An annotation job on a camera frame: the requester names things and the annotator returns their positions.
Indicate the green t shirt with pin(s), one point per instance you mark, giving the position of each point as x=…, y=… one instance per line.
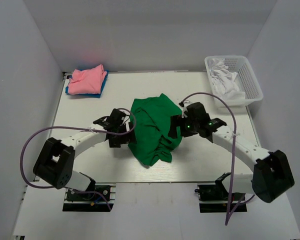
x=153, y=119

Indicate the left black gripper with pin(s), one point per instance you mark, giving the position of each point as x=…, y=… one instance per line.
x=128, y=137

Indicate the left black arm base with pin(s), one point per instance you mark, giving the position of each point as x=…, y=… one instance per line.
x=91, y=202

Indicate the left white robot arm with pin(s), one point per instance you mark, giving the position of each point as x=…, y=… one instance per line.
x=56, y=159

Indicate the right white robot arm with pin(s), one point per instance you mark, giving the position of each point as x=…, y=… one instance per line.
x=271, y=173

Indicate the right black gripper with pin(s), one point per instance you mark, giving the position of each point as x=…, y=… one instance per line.
x=176, y=121

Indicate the pink folded t shirt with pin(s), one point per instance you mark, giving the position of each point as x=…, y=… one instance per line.
x=89, y=81

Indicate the white plastic basket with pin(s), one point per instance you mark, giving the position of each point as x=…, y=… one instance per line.
x=246, y=79

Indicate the white crumpled t shirt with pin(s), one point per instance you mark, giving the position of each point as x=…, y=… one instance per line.
x=223, y=81

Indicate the blue folded t shirt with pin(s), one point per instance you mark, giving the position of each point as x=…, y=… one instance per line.
x=93, y=95

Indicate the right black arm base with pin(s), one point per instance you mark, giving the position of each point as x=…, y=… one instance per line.
x=213, y=196

